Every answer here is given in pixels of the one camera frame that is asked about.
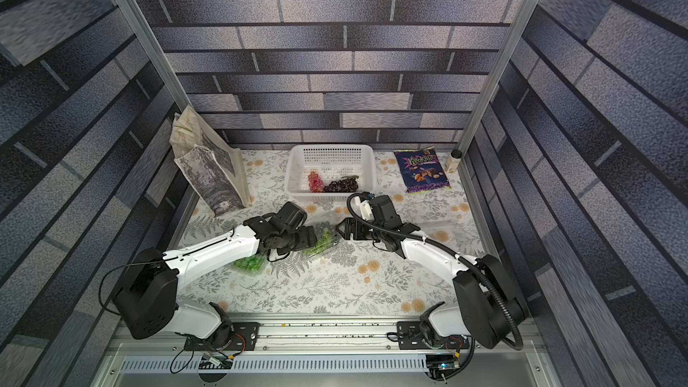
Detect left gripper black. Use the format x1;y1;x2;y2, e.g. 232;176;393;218
281;224;323;254

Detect clear plastic clamshell container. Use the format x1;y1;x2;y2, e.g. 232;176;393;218
230;252;270;276

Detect pink grape bunch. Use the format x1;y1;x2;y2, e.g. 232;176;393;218
307;171;325;193

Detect dark red grape bunch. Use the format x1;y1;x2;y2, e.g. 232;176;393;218
324;176;358;193

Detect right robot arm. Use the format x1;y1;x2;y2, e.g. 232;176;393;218
336;218;529;350

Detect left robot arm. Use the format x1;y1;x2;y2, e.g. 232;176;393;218
110;217;317;349

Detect purple candy bag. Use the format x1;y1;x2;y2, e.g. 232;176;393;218
394;147;451;194

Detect white plastic basket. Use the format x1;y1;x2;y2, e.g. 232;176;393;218
284;144;377;204

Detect beige tote bag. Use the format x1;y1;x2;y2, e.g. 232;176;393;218
169;106;252;217

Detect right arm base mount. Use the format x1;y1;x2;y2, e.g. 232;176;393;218
393;321;470;351

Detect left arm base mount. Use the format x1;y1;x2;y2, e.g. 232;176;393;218
184;322;260;352

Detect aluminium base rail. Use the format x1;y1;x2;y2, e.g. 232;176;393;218
93;314;561;386

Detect black corrugated cable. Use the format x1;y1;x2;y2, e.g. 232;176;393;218
346;192;525;351

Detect aluminium frame post right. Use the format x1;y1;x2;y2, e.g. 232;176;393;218
456;0;562;152

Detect aluminium frame post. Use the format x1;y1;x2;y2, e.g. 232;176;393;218
115;0;190;111
456;0;562;152

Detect aluminium frame post left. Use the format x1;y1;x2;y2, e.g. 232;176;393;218
115;0;190;111

